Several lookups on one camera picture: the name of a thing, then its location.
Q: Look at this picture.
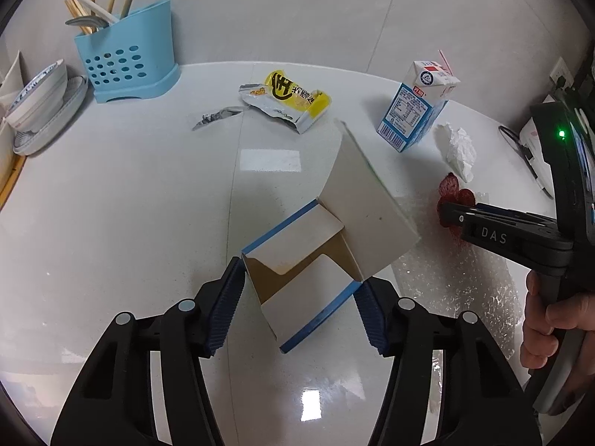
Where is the crumpled white tissue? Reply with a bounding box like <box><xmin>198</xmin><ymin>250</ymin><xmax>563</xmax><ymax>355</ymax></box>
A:
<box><xmin>434</xmin><ymin>122</ymin><xmax>479</xmax><ymax>183</ymax></box>

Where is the white wall socket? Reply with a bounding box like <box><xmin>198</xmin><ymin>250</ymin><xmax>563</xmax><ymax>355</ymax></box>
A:
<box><xmin>549</xmin><ymin>56</ymin><xmax>576</xmax><ymax>92</ymax></box>

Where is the wooden trivet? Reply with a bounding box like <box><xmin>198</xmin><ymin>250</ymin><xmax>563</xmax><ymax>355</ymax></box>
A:
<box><xmin>0</xmin><ymin>152</ymin><xmax>28</xmax><ymax>213</ymax></box>

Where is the bubble wrap sheet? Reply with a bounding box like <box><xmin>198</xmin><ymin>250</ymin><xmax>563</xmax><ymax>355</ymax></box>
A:
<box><xmin>389</xmin><ymin>190</ymin><xmax>531</xmax><ymax>393</ymax></box>

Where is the white cup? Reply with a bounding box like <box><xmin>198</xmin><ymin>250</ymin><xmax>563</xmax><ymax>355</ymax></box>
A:
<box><xmin>0</xmin><ymin>49</ymin><xmax>25</xmax><ymax>109</ymax></box>

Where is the blue milk carton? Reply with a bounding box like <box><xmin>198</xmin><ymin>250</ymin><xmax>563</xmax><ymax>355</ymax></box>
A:
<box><xmin>376</xmin><ymin>48</ymin><xmax>461</xmax><ymax>153</ymax></box>

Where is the green white cardboard box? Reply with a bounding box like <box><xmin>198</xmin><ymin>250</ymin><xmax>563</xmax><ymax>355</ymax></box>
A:
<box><xmin>240</xmin><ymin>119</ymin><xmax>422</xmax><ymax>353</ymax></box>

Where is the torn silver wrapper strip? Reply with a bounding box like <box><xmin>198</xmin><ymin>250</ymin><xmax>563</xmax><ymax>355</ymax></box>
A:
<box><xmin>192</xmin><ymin>105</ymin><xmax>250</xmax><ymax>132</ymax></box>

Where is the blue utensil holder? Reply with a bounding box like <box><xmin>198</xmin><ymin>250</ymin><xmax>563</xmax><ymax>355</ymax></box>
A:
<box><xmin>74</xmin><ymin>0</ymin><xmax>181</xmax><ymax>105</ymax></box>

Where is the blue patterned bowl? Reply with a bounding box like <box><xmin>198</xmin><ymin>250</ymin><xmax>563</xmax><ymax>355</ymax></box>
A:
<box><xmin>4</xmin><ymin>59</ymin><xmax>68</xmax><ymax>133</ymax></box>

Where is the white rice cooker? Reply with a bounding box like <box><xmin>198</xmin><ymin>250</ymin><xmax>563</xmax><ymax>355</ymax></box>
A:
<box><xmin>517</xmin><ymin>115</ymin><xmax>559</xmax><ymax>192</ymax></box>

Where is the red mesh wrapper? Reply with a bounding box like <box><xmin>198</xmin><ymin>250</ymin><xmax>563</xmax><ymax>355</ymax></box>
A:
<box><xmin>436</xmin><ymin>171</ymin><xmax>477</xmax><ymax>243</ymax></box>

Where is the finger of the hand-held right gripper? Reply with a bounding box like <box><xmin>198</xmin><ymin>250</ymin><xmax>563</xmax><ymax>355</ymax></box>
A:
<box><xmin>441</xmin><ymin>201</ymin><xmax>557</xmax><ymax>239</ymax></box>
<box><xmin>472</xmin><ymin>203</ymin><xmax>559</xmax><ymax>229</ymax></box>

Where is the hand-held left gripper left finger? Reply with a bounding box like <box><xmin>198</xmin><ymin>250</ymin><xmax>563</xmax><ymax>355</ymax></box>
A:
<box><xmin>50</xmin><ymin>256</ymin><xmax>247</xmax><ymax>446</ymax></box>

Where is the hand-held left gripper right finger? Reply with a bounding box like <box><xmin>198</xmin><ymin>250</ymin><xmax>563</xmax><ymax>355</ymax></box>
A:
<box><xmin>354</xmin><ymin>277</ymin><xmax>544</xmax><ymax>446</ymax></box>

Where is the yellow snack wrapper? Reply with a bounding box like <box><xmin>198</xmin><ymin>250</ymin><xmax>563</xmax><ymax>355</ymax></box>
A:
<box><xmin>239</xmin><ymin>69</ymin><xmax>334</xmax><ymax>135</ymax></box>

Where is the person's right hand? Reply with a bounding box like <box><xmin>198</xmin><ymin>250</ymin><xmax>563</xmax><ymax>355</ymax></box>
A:
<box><xmin>520</xmin><ymin>272</ymin><xmax>595</xmax><ymax>371</ymax></box>

